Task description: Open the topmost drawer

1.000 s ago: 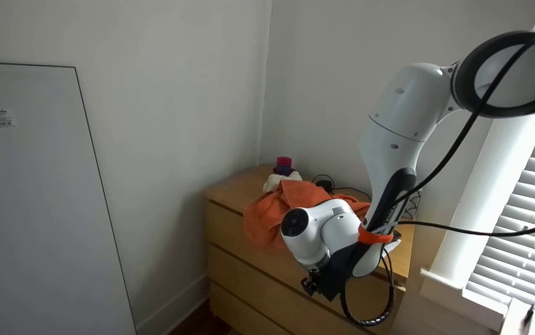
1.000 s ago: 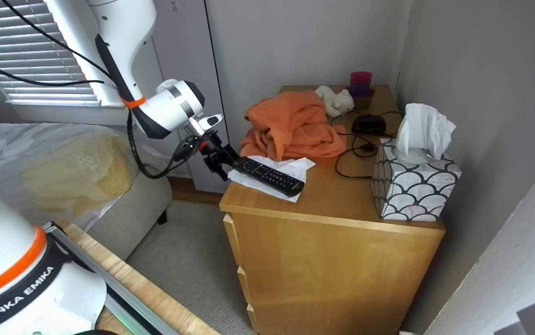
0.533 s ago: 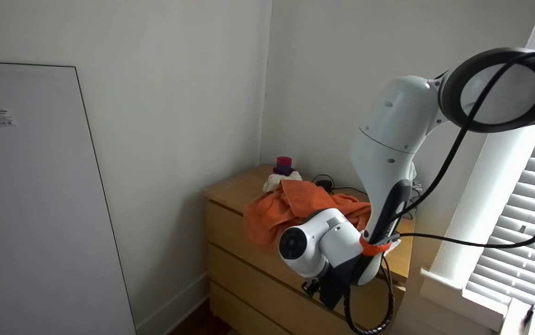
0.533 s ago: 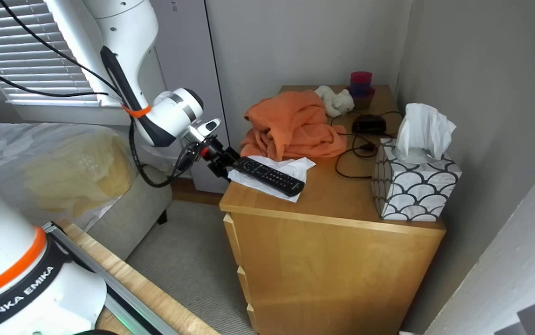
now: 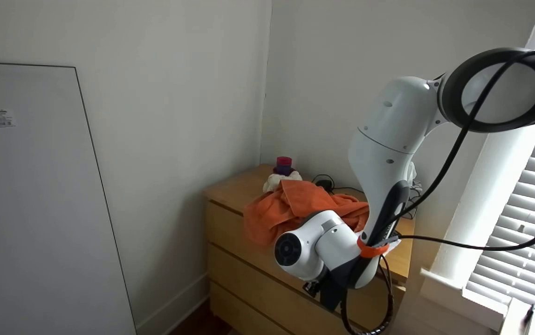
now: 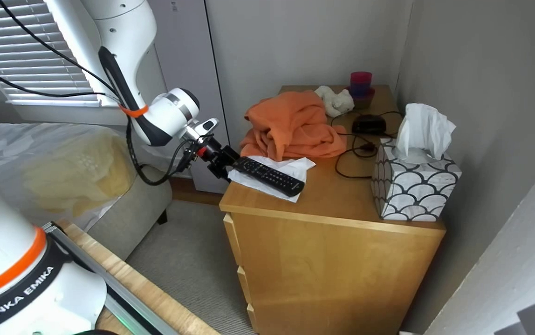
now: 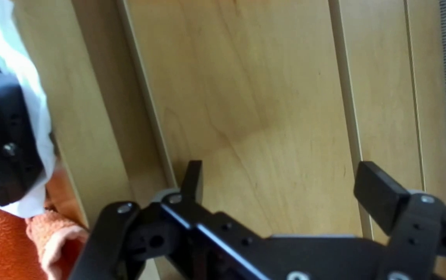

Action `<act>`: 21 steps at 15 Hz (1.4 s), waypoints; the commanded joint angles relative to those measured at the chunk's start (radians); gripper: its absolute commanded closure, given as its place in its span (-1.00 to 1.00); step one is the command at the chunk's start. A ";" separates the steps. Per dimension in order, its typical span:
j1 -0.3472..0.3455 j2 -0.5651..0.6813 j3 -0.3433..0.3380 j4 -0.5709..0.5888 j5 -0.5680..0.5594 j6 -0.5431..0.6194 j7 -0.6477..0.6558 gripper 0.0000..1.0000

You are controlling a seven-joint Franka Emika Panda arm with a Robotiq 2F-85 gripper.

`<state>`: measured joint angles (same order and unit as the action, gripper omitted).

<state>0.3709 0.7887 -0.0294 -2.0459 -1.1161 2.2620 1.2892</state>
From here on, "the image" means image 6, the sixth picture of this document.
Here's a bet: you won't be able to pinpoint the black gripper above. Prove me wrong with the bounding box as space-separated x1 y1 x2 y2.
198 140 244 185

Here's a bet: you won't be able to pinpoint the wooden dresser drawer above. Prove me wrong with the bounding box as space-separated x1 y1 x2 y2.
233 265 257 311
243 302 265 335

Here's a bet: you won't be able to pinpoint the black remote control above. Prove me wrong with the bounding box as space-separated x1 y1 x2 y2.
231 155 306 199

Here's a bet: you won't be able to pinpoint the white paper napkin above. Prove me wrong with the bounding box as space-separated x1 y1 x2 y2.
224 155 317 205

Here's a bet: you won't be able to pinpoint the orange cloth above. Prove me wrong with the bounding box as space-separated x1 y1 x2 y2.
239 90 351 162

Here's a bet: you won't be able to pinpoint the grey closet door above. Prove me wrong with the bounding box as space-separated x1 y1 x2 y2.
146 0 233 196

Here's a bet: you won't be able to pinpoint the orange tape band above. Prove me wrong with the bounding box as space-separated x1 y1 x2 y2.
121 105 151 121

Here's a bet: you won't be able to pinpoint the white crumpled cloth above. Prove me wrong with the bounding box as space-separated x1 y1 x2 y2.
313 84 358 121

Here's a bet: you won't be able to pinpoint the light wooden dresser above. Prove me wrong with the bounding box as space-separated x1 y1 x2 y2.
216 82 449 335

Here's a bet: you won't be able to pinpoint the wooden table edge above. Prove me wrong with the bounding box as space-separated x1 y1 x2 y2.
43 220 220 335

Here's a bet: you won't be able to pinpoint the small dark red object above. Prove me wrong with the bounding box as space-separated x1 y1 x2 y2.
347 69 379 103

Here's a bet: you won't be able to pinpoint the clear plastic bag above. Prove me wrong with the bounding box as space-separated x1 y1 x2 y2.
19 125 140 220

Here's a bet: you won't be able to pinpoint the scallop pattern tissue box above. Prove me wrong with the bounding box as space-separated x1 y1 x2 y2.
369 140 464 226

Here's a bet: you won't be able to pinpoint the white tissue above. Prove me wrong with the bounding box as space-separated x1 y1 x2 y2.
394 101 459 166

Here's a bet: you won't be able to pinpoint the white window blinds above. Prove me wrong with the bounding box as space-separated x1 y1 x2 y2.
0 0 106 106

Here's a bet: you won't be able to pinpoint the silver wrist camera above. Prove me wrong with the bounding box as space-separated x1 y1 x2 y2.
185 118 220 147

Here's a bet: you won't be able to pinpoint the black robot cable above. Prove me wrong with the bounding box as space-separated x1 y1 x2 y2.
0 0 202 188

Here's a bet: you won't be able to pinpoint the thin black charger cable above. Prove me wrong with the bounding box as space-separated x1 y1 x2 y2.
332 108 407 183

